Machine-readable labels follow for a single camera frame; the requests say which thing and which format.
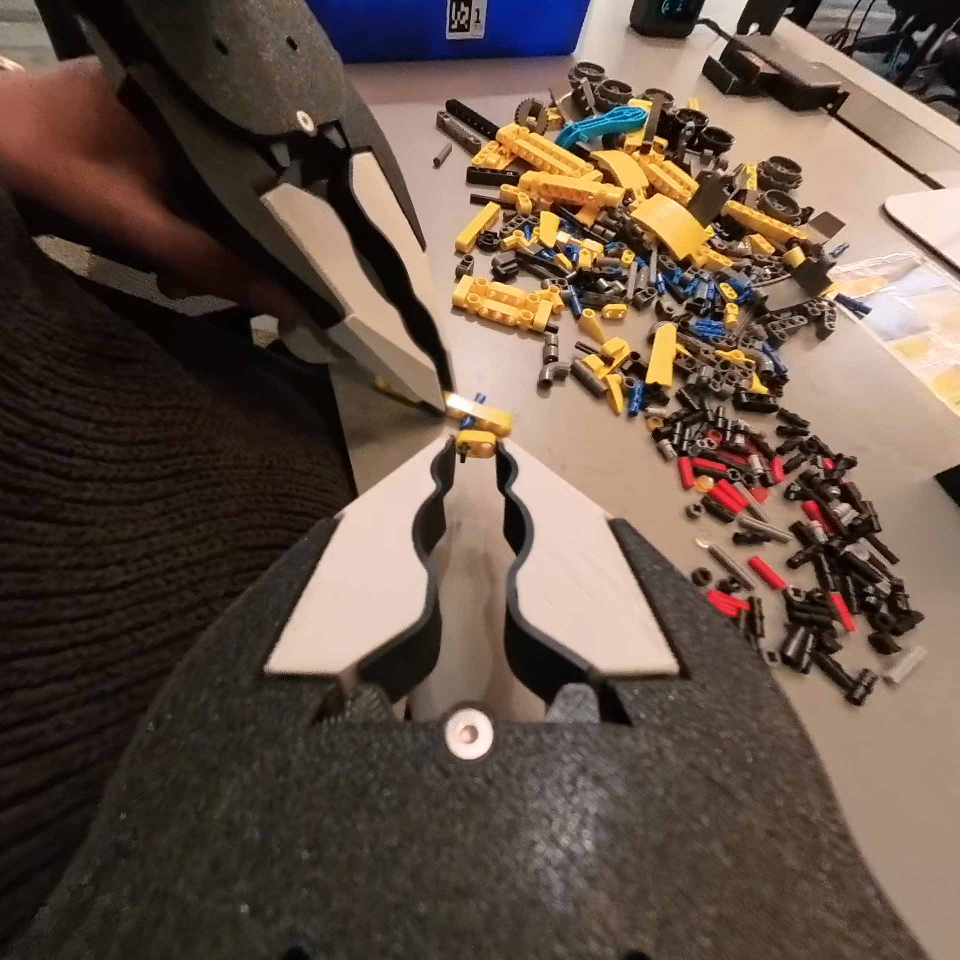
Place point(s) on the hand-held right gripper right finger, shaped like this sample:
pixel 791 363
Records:
pixel 577 592

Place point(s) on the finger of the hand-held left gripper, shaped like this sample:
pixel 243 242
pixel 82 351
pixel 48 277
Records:
pixel 382 202
pixel 330 270

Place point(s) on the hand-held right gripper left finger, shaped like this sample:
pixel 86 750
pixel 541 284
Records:
pixel 360 585

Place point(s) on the short yellow toy connector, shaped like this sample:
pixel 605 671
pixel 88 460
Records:
pixel 476 442

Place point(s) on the long yellow toy beam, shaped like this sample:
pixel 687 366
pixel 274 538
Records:
pixel 491 418

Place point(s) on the grey elbow pipe piece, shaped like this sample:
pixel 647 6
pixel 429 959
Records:
pixel 559 373

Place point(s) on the person's left hand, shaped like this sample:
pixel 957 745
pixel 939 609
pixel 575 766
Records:
pixel 75 150

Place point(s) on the dark grey short axle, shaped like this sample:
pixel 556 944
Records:
pixel 442 154

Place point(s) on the blue storage bin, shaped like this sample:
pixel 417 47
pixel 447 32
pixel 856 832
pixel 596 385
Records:
pixel 375 30

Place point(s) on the pile of black red pins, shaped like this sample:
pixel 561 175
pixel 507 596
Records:
pixel 724 495

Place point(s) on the pile of yellow grey bricks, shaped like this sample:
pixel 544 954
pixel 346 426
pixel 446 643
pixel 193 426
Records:
pixel 559 187

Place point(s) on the turquoise toy part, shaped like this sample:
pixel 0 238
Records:
pixel 600 124

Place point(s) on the person's dark knit sweater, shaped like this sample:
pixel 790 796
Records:
pixel 150 487

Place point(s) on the black device with screen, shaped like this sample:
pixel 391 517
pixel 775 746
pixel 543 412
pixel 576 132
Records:
pixel 660 22

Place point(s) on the printed instruction sheet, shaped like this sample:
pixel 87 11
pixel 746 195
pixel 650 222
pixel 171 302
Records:
pixel 900 292

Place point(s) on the yellow frame block with holes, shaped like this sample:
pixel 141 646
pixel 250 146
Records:
pixel 495 294

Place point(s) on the black bracket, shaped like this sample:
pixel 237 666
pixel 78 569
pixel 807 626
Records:
pixel 795 79

